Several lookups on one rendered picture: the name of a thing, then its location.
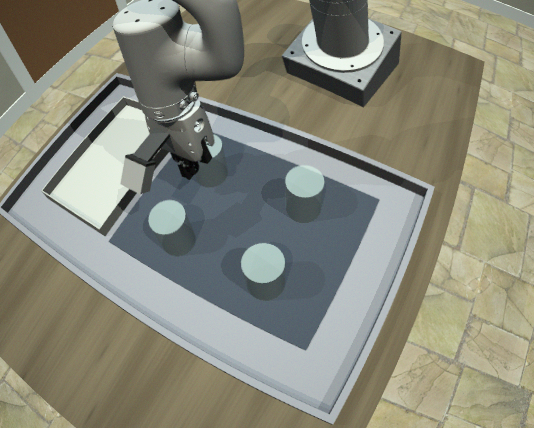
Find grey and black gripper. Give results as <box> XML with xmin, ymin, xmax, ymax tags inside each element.
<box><xmin>145</xmin><ymin>100</ymin><xmax>215</xmax><ymax>180</ymax></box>

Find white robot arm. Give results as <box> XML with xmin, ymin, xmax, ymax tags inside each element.
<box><xmin>113</xmin><ymin>0</ymin><xmax>384</xmax><ymax>194</ymax></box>

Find clear glass jar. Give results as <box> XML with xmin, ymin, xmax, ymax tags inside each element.
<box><xmin>195</xmin><ymin>134</ymin><xmax>228</xmax><ymax>188</ymax></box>
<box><xmin>241</xmin><ymin>243</ymin><xmax>285</xmax><ymax>301</ymax></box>
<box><xmin>285</xmin><ymin>165</ymin><xmax>324</xmax><ymax>223</ymax></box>
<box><xmin>148</xmin><ymin>200</ymin><xmax>196</xmax><ymax>257</ymax></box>

